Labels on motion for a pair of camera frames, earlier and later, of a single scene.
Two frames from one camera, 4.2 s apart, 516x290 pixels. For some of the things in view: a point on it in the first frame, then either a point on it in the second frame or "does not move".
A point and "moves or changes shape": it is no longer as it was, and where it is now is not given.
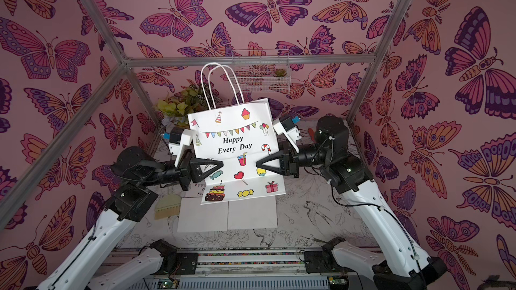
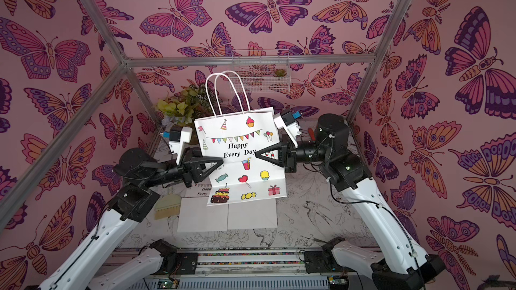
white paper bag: [239, 137] moves or changes shape
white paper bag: [259, 213] does not move
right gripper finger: [275, 156] -> [277, 146]
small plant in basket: [280, 72] does not move
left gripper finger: [202, 176] does not move
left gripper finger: [205, 168] does not move
